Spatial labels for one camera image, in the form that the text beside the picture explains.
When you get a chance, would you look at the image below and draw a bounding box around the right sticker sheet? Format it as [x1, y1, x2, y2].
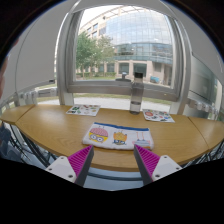
[143, 109, 174, 123]

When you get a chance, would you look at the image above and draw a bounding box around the sticker sheet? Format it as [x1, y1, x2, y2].
[143, 109, 174, 123]
[67, 104, 100, 116]

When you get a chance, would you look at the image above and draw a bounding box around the clear plastic water bottle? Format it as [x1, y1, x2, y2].
[130, 72, 144, 115]

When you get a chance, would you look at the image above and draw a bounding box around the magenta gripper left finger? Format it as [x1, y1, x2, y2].
[46, 145, 94, 186]

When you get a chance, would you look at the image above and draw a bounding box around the white roller blind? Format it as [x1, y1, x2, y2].
[15, 0, 81, 93]

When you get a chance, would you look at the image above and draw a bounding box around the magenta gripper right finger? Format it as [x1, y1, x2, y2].
[134, 145, 182, 185]

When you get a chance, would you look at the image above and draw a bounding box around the left sticker sheet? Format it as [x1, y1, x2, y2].
[67, 104, 100, 116]

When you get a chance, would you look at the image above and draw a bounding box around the white window frame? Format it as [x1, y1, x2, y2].
[55, 0, 191, 114]

